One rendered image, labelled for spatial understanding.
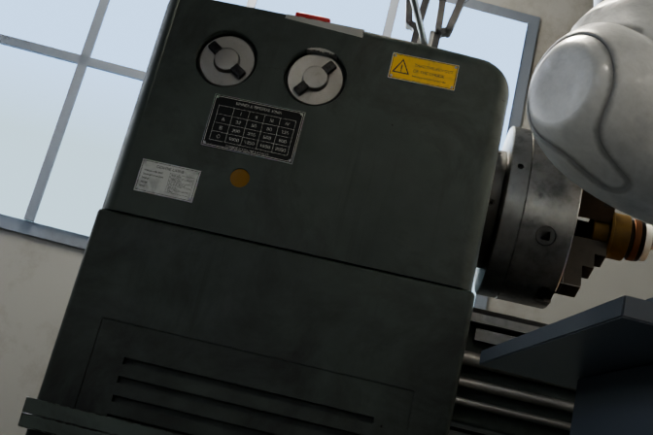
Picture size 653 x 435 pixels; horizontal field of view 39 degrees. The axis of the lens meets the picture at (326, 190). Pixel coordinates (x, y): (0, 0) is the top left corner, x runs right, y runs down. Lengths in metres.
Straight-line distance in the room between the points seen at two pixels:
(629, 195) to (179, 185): 0.76
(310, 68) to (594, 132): 0.72
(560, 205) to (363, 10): 2.42
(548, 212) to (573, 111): 0.70
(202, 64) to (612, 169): 0.83
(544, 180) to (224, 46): 0.58
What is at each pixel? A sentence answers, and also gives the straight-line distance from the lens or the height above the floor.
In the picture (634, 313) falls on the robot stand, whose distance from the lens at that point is 0.79.
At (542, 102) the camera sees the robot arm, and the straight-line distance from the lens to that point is 0.91.
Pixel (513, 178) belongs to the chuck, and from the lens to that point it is 1.57.
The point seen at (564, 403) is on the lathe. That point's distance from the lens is 1.51.
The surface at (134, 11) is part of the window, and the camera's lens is 3.85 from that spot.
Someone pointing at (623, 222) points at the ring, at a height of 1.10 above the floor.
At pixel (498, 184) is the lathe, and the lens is 1.61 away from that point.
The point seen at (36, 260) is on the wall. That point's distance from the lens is 3.59.
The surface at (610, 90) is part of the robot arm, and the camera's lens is 0.88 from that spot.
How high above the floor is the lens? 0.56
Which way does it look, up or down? 17 degrees up
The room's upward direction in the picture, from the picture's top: 14 degrees clockwise
